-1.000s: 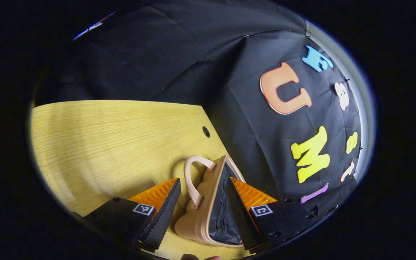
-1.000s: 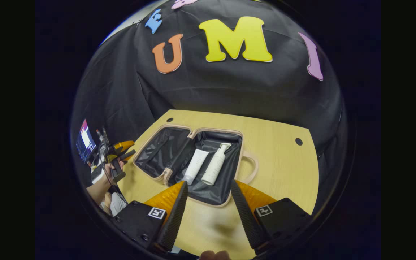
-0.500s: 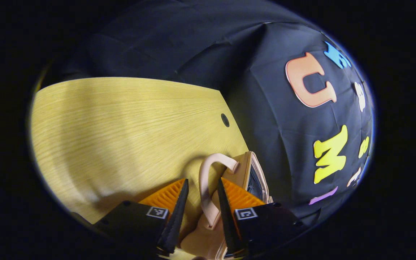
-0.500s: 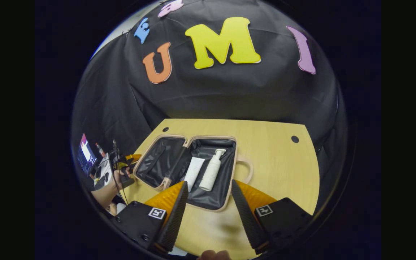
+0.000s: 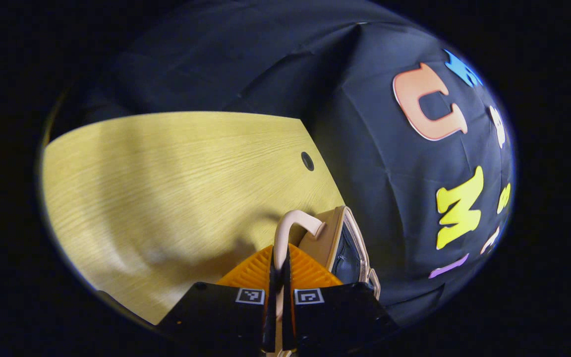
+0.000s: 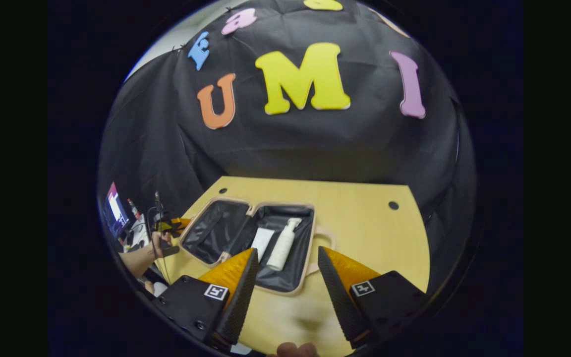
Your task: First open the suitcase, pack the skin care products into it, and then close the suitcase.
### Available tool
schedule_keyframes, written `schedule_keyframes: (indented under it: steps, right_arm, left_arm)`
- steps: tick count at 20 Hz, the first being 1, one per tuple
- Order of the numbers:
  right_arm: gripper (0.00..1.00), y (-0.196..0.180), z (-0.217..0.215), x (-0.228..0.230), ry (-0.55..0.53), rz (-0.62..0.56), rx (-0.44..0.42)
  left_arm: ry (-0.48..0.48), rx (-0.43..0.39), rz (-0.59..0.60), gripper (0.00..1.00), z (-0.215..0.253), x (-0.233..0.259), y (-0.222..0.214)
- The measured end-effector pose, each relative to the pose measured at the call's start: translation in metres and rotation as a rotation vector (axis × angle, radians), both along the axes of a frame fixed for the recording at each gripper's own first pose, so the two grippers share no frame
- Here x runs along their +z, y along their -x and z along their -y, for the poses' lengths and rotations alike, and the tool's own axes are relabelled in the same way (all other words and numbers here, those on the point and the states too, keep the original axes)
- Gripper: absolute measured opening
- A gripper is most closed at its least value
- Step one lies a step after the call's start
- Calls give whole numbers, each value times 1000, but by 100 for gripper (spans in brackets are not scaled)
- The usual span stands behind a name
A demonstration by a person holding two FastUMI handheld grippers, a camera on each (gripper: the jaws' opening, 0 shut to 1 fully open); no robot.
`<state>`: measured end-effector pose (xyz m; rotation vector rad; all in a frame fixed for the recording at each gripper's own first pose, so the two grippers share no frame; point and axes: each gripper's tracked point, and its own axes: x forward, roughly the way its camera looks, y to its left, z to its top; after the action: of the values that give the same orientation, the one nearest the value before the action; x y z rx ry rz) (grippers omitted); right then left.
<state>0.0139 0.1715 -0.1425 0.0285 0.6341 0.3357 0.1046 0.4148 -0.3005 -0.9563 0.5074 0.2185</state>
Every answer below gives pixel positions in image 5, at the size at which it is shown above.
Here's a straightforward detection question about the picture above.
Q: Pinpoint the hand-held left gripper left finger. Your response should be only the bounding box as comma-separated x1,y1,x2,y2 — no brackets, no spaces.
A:
159,244,279,354

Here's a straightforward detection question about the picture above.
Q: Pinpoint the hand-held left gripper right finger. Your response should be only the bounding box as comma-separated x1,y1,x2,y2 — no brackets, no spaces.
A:
282,244,400,353

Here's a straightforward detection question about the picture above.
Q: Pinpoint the beige suitcase with black lining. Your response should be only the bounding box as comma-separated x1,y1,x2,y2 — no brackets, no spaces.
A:
273,206,382,357

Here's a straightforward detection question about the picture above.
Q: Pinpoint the black backdrop cloth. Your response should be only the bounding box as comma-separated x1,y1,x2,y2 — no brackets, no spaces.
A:
48,0,516,328

